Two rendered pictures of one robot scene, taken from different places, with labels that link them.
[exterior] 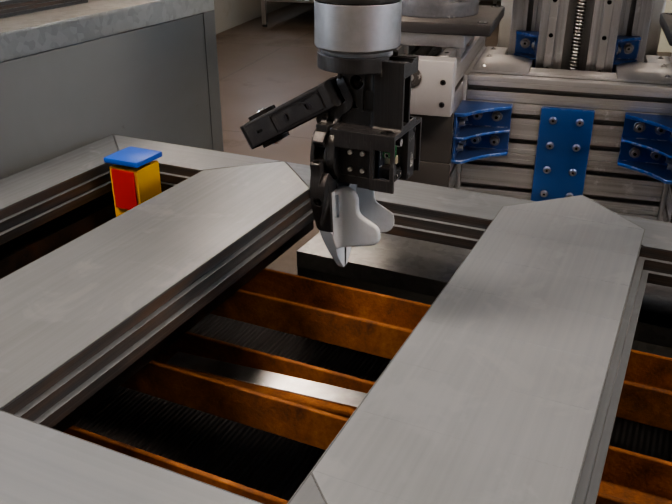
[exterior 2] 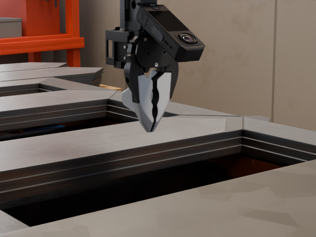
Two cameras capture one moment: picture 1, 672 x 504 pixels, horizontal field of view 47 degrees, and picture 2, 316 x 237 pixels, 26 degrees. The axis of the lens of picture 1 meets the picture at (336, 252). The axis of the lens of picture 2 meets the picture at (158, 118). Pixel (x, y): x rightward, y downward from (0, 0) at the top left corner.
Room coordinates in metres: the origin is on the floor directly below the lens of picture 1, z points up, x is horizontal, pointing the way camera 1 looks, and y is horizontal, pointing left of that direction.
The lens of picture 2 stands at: (1.59, 0.46, 1.11)
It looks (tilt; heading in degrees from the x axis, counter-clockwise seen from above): 11 degrees down; 207
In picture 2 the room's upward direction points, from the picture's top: straight up
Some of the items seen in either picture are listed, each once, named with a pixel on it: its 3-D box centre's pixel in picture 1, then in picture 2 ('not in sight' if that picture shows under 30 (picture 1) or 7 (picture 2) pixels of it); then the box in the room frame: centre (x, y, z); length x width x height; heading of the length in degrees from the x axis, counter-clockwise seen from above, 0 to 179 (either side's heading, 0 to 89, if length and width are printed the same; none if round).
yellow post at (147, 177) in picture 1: (141, 223); not in sight; (1.08, 0.30, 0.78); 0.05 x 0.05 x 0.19; 65
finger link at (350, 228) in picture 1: (352, 231); (151, 98); (0.67, -0.02, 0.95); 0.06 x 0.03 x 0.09; 65
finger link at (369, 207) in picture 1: (365, 219); (134, 101); (0.70, -0.03, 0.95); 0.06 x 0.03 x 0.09; 65
